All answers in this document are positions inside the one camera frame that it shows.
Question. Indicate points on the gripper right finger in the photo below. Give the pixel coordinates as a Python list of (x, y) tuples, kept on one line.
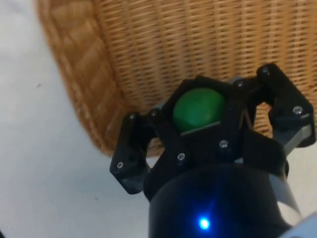
[(284, 94)]

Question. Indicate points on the rectangular wicker basket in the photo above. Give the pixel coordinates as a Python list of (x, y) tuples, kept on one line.
[(173, 37)]

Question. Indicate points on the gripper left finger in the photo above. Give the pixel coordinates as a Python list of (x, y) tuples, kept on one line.
[(138, 138)]

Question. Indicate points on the green ball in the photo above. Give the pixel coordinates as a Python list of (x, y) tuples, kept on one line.
[(195, 109)]

